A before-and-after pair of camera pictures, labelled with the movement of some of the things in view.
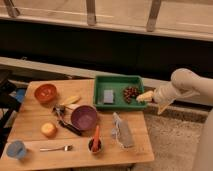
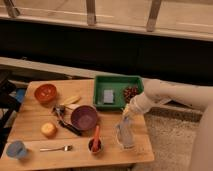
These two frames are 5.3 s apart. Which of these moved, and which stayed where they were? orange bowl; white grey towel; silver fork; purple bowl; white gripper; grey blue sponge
Moved: white grey towel; white gripper
Stayed: purple bowl; grey blue sponge; silver fork; orange bowl
